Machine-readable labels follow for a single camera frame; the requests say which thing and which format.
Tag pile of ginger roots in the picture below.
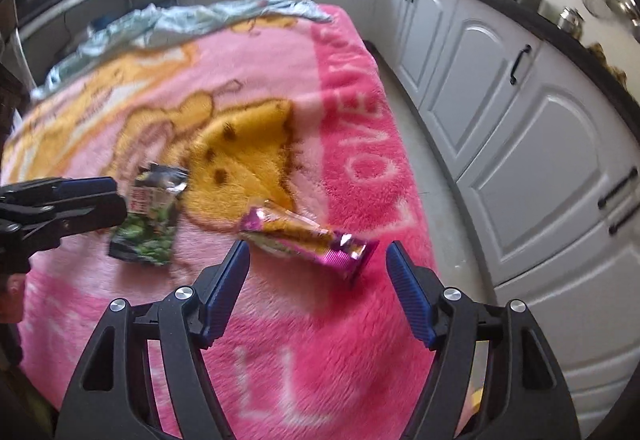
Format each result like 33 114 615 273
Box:
587 43 628 86

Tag row of hanging kitchen utensils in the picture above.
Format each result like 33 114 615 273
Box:
582 0 640 28

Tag pink snack wrapper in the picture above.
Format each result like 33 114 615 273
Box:
237 199 380 282

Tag light green towel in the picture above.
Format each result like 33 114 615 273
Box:
32 0 333 96

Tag green snack packet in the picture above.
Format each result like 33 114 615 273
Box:
109 163 190 267

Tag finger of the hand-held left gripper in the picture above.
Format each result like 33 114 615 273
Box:
60 177 119 203
37 194 127 237

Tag white base cabinets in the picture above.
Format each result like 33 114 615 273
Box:
175 0 640 436

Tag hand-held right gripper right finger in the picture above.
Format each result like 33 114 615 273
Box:
386 241 581 440

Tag pink printed blanket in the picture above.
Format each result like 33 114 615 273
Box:
0 3 441 440

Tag steel canister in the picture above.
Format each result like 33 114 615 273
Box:
556 6 586 34

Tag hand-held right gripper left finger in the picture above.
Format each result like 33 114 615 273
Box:
55 239 251 440

